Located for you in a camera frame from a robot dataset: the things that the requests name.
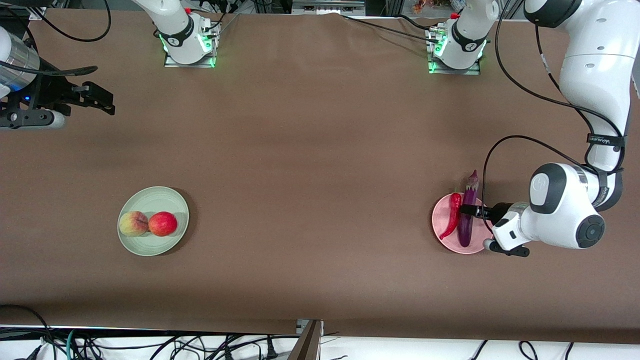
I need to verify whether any short black table cable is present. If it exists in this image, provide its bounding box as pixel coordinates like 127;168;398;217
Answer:
395;14;435;31

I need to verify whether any yellow-green peach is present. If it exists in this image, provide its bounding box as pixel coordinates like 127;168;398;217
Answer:
118;210;150;238

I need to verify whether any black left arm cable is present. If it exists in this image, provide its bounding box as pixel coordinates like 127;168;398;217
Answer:
481;0;626;221

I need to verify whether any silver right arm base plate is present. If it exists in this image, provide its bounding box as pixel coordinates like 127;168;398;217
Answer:
164;49;217;69

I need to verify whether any red chili pepper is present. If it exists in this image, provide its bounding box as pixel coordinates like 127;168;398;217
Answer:
439;192;463;241

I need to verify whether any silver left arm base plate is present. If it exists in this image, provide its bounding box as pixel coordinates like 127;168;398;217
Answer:
428;59;482;76

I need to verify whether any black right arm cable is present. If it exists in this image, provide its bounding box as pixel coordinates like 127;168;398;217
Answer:
0;0;112;77

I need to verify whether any pale green plate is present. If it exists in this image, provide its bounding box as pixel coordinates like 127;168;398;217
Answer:
117;186;190;257

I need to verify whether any thin black base cable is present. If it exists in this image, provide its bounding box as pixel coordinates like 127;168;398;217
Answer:
190;0;240;32

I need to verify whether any purple eggplant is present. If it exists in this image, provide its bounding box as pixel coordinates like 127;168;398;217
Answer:
458;170;480;248

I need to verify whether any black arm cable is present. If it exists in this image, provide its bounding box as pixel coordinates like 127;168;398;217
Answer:
481;0;626;221
0;0;112;77

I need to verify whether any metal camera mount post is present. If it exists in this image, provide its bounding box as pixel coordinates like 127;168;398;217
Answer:
287;319;325;360

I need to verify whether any thick black floor cable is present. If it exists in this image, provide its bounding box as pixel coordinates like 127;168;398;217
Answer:
0;304;57;360

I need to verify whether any pink plate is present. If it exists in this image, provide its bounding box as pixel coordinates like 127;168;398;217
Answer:
431;192;495;255

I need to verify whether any red apple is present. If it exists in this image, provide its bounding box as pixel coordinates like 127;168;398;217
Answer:
148;211;178;237

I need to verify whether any long black table cable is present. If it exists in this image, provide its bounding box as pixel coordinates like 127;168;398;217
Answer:
340;13;442;43

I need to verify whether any brown table cover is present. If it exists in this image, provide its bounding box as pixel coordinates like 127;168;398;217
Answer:
0;9;640;345

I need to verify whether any grey metal equipment frame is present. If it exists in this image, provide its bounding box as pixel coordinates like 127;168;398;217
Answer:
291;0;367;16

